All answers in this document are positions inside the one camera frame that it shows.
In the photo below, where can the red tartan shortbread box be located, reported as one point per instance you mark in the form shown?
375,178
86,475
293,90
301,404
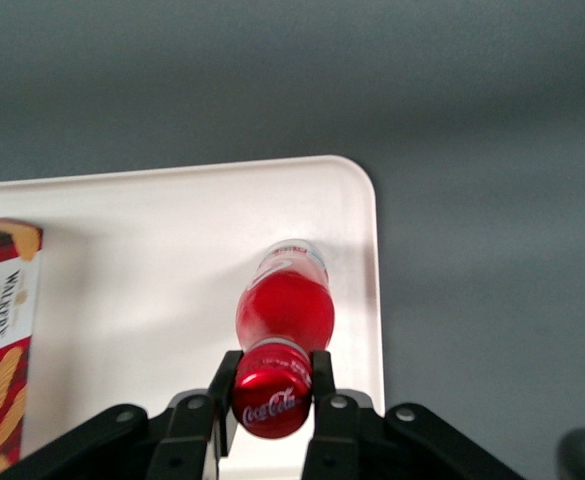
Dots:
2,310

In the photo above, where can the red coke bottle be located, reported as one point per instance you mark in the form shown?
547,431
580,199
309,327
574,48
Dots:
284,310

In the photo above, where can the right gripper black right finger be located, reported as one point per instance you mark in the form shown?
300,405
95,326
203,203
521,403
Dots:
342,440

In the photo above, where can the beige plastic tray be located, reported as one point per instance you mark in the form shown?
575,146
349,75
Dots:
147,225

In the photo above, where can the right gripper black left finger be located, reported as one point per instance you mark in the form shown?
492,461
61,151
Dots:
187,435

